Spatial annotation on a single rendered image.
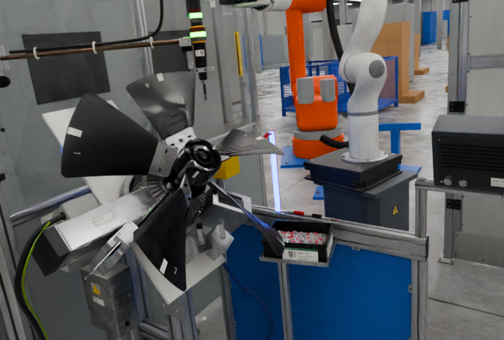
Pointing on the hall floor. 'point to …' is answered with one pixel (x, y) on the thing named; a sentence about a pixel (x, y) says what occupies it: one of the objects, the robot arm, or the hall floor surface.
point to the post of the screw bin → (286, 301)
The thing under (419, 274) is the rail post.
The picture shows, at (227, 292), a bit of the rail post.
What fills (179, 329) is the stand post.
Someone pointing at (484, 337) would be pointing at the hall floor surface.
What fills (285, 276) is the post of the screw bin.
